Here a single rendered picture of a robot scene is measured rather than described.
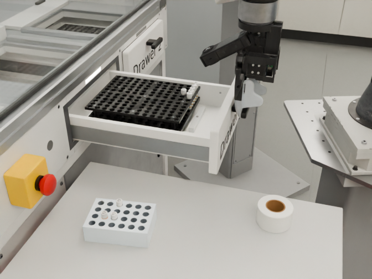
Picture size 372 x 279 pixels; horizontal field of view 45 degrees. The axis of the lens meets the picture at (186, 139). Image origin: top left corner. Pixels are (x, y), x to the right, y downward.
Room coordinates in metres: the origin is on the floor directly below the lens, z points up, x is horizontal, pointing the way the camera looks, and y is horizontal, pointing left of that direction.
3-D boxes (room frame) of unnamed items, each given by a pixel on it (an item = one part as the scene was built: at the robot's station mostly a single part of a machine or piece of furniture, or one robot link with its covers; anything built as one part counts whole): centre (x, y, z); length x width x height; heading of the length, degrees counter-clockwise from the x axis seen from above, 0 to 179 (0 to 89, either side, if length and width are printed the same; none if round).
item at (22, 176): (0.66, 0.29, 0.88); 0.07 x 0.05 x 0.07; 164
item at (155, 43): (1.27, 0.10, 0.91); 0.07 x 0.04 x 0.01; 164
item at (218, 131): (0.89, -0.10, 0.87); 0.29 x 0.02 x 0.11; 164
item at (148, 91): (0.95, 0.10, 0.87); 0.22 x 0.18 x 0.06; 74
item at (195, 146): (0.95, 0.11, 0.86); 0.40 x 0.26 x 0.06; 74
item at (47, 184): (0.65, 0.26, 0.88); 0.04 x 0.03 x 0.04; 164
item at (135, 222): (0.65, 0.13, 0.78); 0.12 x 0.08 x 0.04; 82
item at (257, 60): (0.88, -0.15, 1.05); 0.09 x 0.08 x 0.12; 74
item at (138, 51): (1.28, 0.12, 0.87); 0.29 x 0.02 x 0.11; 164
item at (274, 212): (0.68, -0.18, 0.78); 0.07 x 0.07 x 0.04
